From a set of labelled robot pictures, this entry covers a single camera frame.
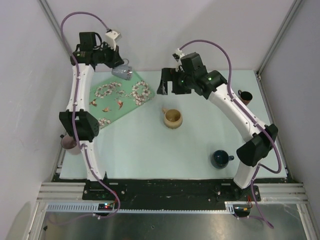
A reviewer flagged white slotted cable duct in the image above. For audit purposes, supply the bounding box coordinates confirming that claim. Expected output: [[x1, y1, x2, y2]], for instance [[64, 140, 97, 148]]
[[46, 202, 235, 214]]

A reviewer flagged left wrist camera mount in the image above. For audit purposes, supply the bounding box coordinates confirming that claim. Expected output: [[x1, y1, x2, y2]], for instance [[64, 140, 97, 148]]
[[105, 29, 122, 51]]

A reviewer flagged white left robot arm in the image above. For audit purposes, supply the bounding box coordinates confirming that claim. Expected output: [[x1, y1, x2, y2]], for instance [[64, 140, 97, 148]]
[[59, 30, 124, 181]]

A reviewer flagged small grey-blue cup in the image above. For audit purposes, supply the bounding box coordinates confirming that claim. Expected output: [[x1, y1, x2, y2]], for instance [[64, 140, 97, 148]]
[[111, 58, 133, 81]]

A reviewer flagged beige mug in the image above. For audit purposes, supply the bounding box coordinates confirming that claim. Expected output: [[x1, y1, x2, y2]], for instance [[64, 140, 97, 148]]
[[161, 107, 183, 129]]

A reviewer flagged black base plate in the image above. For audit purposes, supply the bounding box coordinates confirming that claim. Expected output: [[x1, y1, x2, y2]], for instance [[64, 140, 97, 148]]
[[51, 177, 262, 211]]

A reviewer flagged pink ribbed mug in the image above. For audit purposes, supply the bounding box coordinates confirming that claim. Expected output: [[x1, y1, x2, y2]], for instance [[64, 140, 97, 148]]
[[60, 134, 81, 155]]

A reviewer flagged green floral tray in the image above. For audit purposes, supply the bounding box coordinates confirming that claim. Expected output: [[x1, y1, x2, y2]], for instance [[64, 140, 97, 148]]
[[89, 72, 155, 129]]

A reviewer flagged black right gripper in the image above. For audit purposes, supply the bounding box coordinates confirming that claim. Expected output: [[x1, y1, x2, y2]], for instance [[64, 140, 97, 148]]
[[156, 68, 195, 96]]

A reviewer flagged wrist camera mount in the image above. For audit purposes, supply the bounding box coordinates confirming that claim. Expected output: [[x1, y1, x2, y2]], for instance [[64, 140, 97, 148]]
[[105, 29, 122, 51], [172, 48, 185, 72]]

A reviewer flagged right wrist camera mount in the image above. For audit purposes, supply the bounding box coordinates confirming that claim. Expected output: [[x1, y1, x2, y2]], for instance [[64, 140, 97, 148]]
[[172, 48, 185, 72]]

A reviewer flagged aluminium frame rail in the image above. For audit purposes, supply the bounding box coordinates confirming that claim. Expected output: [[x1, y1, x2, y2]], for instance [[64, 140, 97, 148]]
[[37, 182, 85, 202]]

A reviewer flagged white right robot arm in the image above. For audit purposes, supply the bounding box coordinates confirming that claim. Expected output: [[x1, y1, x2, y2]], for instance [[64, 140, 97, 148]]
[[156, 49, 278, 201]]

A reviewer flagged brown mug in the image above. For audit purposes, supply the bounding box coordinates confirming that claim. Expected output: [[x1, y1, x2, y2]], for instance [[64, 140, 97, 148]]
[[238, 89, 253, 106]]

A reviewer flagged blue mug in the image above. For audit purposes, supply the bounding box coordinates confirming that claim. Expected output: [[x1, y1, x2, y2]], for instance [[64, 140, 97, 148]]
[[210, 150, 235, 170]]

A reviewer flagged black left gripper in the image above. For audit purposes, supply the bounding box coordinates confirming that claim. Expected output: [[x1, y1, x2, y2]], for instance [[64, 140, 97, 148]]
[[93, 41, 125, 70]]

